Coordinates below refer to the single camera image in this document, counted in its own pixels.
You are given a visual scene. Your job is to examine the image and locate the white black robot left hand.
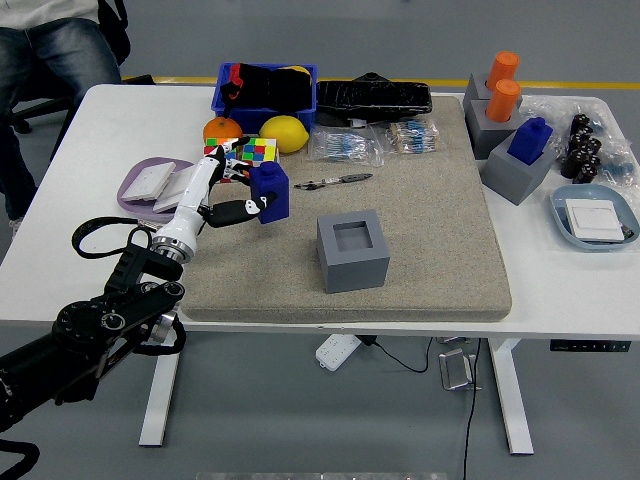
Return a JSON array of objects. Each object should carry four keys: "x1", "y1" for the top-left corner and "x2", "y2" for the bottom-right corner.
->
[{"x1": 155, "y1": 139, "x2": 279, "y2": 251}]

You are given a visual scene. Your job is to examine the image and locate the blue square seal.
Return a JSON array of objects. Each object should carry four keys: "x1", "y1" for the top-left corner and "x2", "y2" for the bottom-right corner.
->
[
  {"x1": 248, "y1": 162, "x2": 291, "y2": 225},
  {"x1": 507, "y1": 117, "x2": 554, "y2": 166}
]

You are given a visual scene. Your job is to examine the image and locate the grey square seal holder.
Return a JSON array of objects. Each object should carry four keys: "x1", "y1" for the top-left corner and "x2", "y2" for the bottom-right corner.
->
[
  {"x1": 315, "y1": 208, "x2": 391, "y2": 295},
  {"x1": 480, "y1": 130, "x2": 559, "y2": 206}
]

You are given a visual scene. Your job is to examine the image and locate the grey round-hole seal holder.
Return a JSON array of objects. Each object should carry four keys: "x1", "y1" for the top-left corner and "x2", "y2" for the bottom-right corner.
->
[
  {"x1": 464, "y1": 97, "x2": 524, "y2": 161},
  {"x1": 462, "y1": 72, "x2": 524, "y2": 121}
]

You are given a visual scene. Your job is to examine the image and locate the orange cylinder seal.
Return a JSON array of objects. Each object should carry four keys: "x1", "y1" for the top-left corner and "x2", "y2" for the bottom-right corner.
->
[
  {"x1": 485, "y1": 50, "x2": 521, "y2": 91},
  {"x1": 485, "y1": 78, "x2": 522, "y2": 124}
]

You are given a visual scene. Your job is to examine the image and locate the multicolour puzzle cube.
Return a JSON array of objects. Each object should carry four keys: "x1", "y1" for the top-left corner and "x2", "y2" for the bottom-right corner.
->
[
  {"x1": 202, "y1": 137, "x2": 242, "y2": 185},
  {"x1": 241, "y1": 137, "x2": 279, "y2": 169}
]

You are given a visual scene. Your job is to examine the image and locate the purple plastic tray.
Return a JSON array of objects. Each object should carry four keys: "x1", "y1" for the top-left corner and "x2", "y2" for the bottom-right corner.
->
[{"x1": 116, "y1": 156, "x2": 203, "y2": 225}]

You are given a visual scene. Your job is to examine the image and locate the orange fruit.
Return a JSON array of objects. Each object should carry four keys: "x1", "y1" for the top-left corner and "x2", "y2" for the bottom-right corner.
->
[{"x1": 202, "y1": 116, "x2": 245, "y2": 142}]

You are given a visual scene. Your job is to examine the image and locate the blue plastic bin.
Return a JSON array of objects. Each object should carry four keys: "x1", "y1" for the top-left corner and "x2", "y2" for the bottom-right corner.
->
[{"x1": 209, "y1": 62, "x2": 319, "y2": 132}]

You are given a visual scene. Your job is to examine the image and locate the yellow lemon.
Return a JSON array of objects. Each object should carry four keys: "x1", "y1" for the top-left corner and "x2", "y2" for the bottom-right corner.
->
[{"x1": 258, "y1": 114, "x2": 310, "y2": 154}]

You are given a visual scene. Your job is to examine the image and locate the black cloth bag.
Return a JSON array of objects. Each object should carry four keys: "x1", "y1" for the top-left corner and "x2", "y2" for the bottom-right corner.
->
[{"x1": 219, "y1": 62, "x2": 314, "y2": 111}]

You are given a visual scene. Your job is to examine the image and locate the clear bag of blue resistors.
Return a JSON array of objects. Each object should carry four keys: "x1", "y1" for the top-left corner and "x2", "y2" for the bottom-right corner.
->
[{"x1": 307, "y1": 124, "x2": 387, "y2": 167}]

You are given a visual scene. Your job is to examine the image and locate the small metal hand tool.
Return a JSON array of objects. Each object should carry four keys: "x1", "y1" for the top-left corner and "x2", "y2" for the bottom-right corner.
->
[{"x1": 293, "y1": 172, "x2": 374, "y2": 192}]

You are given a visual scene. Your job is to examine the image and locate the black office chair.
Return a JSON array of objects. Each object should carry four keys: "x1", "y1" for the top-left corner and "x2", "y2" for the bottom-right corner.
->
[{"x1": 7, "y1": 0, "x2": 157, "y2": 162}]

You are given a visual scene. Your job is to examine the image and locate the white table leg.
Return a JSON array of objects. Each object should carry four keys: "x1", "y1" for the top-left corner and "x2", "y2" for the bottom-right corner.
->
[
  {"x1": 138, "y1": 329, "x2": 185, "y2": 448},
  {"x1": 488, "y1": 337, "x2": 535, "y2": 456}
]

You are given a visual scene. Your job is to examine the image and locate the person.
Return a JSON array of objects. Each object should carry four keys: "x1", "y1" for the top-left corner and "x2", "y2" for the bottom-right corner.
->
[{"x1": 0, "y1": 0, "x2": 124, "y2": 241}]

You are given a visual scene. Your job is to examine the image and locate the black plastic-wrapped long object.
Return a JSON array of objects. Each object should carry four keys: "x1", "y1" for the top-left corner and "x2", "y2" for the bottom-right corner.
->
[{"x1": 316, "y1": 71, "x2": 434, "y2": 121}]

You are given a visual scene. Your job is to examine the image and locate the white power strip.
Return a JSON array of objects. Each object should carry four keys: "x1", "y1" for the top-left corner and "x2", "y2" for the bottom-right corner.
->
[{"x1": 314, "y1": 333, "x2": 362, "y2": 373}]

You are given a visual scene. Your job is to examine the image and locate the clear bag of brown resistors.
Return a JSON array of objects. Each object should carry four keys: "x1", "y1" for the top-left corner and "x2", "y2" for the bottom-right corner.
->
[{"x1": 372, "y1": 119, "x2": 442, "y2": 157}]

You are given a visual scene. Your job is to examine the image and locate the grey-brown table mat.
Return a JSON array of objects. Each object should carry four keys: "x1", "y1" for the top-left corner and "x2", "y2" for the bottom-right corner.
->
[{"x1": 179, "y1": 95, "x2": 514, "y2": 324}]

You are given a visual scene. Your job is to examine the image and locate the light blue plastic tray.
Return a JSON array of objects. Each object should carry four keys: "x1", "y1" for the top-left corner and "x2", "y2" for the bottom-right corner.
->
[{"x1": 549, "y1": 183, "x2": 640, "y2": 253}]

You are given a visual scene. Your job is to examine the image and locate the clear plastic bag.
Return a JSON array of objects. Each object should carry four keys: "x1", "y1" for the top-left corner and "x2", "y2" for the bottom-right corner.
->
[{"x1": 519, "y1": 94, "x2": 576, "y2": 130}]

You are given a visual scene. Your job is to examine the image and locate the clear bag of black capacitors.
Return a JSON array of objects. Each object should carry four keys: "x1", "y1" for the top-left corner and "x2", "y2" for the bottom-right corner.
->
[{"x1": 549, "y1": 97, "x2": 632, "y2": 186}]

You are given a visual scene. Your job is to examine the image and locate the black table control panel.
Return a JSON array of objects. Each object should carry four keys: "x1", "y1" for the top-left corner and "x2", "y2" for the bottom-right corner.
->
[{"x1": 549, "y1": 339, "x2": 631, "y2": 353}]

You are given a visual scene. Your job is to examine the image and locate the clear bag of blue parts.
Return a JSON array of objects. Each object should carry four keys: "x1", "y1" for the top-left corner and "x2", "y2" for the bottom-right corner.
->
[{"x1": 597, "y1": 142, "x2": 640, "y2": 189}]

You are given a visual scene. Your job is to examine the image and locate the white wall switch panel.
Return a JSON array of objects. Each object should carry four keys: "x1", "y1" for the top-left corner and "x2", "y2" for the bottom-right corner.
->
[
  {"x1": 122, "y1": 161, "x2": 177, "y2": 203},
  {"x1": 152, "y1": 164, "x2": 197, "y2": 214},
  {"x1": 564, "y1": 198, "x2": 629, "y2": 245}
]

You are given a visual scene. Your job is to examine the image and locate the black power cable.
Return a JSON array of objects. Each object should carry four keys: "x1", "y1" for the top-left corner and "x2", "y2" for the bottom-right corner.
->
[{"x1": 372, "y1": 337, "x2": 432, "y2": 374}]

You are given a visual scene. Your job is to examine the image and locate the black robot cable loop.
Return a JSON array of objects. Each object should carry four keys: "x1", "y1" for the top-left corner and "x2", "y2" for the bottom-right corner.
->
[{"x1": 0, "y1": 438, "x2": 41, "y2": 480}]

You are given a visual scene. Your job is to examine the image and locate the silver metal bracket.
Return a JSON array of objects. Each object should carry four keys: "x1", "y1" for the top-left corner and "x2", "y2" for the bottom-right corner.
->
[{"x1": 438, "y1": 348, "x2": 484, "y2": 392}]

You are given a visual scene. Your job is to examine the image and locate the long black floor cable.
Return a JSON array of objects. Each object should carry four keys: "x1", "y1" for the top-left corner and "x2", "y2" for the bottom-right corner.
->
[{"x1": 460, "y1": 338, "x2": 482, "y2": 480}]

